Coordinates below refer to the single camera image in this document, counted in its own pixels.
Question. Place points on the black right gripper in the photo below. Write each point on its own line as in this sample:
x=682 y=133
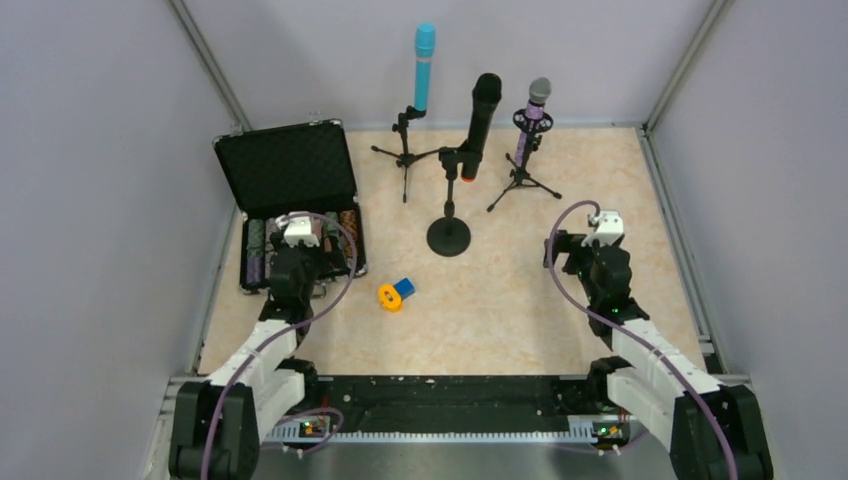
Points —
x=565 y=248

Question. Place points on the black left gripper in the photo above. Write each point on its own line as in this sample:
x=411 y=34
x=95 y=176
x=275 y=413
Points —
x=329 y=258

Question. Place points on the black shock-mount tripod stand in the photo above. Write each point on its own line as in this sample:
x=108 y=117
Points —
x=521 y=178

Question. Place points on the black round-base microphone stand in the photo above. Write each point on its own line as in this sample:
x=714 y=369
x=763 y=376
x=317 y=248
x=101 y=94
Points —
x=449 y=236

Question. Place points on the purple glitter microphone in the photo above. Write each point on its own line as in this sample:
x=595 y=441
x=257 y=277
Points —
x=532 y=121

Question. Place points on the black tripod microphone stand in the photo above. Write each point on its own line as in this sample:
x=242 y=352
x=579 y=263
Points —
x=405 y=159

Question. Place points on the black orange-tipped microphone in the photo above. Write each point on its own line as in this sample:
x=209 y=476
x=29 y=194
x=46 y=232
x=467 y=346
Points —
x=486 y=95

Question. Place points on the teal blue microphone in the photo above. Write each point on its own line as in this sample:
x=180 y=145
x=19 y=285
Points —
x=424 y=45

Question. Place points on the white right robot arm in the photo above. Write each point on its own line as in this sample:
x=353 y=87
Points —
x=710 y=429

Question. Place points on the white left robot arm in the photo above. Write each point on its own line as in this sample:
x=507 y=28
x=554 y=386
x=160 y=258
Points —
x=220 y=422

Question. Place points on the yellow traffic light toy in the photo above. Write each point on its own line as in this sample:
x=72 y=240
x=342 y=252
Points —
x=390 y=298

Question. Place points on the black poker chip case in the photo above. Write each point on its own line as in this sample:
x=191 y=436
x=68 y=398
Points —
x=275 y=171

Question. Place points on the blue toy block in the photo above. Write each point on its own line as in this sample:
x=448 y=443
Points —
x=404 y=288

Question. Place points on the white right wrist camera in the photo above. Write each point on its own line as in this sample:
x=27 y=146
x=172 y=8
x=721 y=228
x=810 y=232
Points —
x=607 y=229

